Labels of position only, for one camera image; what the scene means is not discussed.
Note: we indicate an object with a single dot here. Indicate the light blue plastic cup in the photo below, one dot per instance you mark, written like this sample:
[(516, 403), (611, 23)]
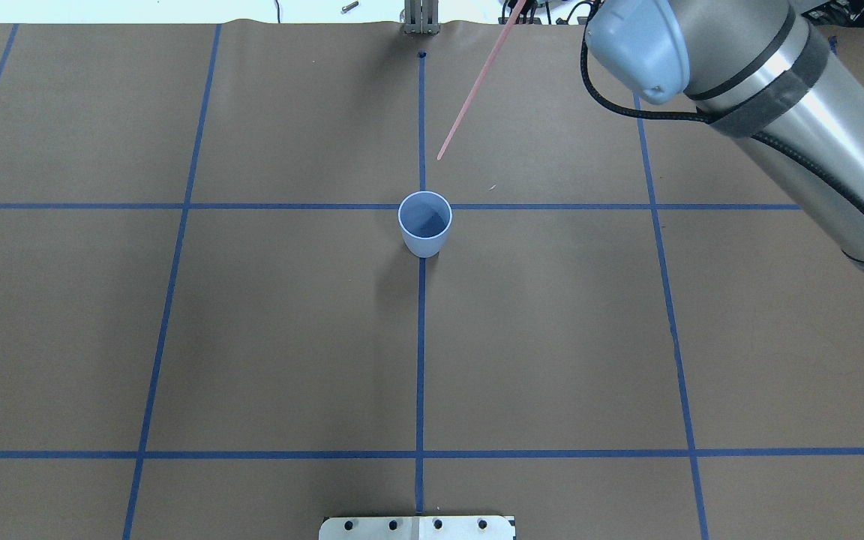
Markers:
[(424, 219)]

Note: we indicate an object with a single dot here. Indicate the pink chopstick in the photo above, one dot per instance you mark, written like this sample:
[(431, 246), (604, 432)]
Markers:
[(495, 50)]

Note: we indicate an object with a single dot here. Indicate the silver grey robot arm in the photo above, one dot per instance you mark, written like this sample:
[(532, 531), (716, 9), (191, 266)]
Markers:
[(757, 72)]

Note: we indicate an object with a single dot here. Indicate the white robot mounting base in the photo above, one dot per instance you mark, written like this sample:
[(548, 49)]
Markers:
[(419, 527)]

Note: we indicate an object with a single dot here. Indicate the small metal bolt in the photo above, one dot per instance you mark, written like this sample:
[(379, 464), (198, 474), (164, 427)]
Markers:
[(352, 5)]

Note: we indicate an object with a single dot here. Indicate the grey metal bracket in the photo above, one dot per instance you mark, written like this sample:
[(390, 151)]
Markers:
[(421, 17)]

